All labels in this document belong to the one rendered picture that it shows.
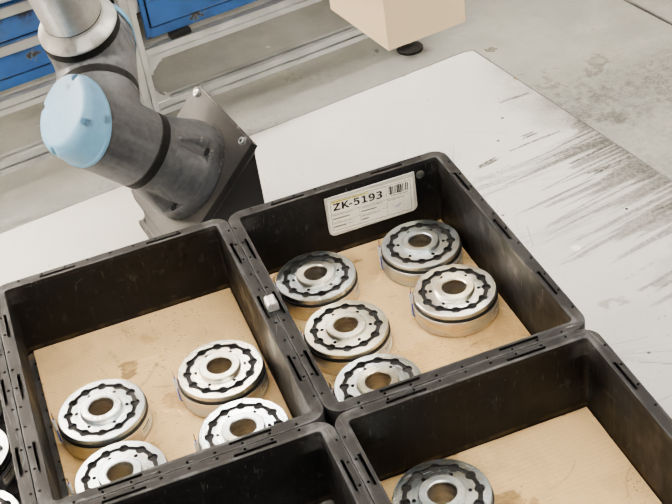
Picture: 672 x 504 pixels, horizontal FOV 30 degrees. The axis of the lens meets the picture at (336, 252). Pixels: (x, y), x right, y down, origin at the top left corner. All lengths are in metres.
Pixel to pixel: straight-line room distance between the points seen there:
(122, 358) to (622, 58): 2.42
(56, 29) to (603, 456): 0.93
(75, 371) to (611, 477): 0.66
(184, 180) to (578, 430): 0.70
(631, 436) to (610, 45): 2.56
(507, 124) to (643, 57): 1.64
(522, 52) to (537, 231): 1.95
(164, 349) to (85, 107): 0.36
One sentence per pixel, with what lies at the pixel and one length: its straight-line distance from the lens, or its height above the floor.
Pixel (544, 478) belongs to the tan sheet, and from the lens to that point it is 1.34.
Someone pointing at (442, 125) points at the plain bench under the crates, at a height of 0.70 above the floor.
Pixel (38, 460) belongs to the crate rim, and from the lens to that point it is 1.35.
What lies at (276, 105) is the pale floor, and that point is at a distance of 3.67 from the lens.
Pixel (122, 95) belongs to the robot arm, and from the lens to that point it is 1.77.
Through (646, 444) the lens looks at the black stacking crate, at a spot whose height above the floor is 0.88.
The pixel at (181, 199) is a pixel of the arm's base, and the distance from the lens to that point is 1.80.
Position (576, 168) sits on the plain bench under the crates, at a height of 0.70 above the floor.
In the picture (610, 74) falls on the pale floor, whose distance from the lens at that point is 3.66.
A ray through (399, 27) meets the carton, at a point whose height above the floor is 1.07.
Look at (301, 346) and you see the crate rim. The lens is 1.37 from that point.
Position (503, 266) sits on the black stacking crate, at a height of 0.88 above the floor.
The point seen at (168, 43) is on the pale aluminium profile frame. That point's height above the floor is 0.30.
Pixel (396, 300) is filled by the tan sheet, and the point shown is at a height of 0.83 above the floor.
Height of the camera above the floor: 1.83
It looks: 37 degrees down
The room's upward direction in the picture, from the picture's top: 9 degrees counter-clockwise
